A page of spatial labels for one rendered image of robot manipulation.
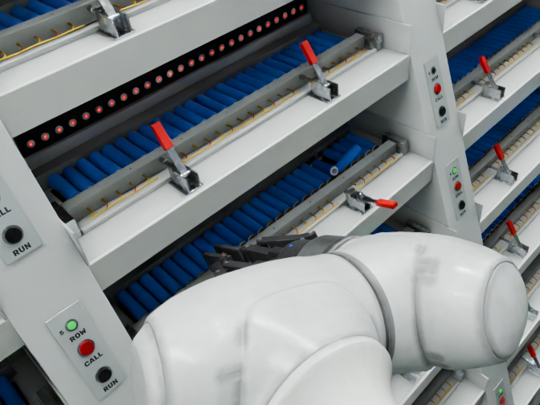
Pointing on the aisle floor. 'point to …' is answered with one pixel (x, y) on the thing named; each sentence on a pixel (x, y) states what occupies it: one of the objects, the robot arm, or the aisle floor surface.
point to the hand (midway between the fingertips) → (226, 259)
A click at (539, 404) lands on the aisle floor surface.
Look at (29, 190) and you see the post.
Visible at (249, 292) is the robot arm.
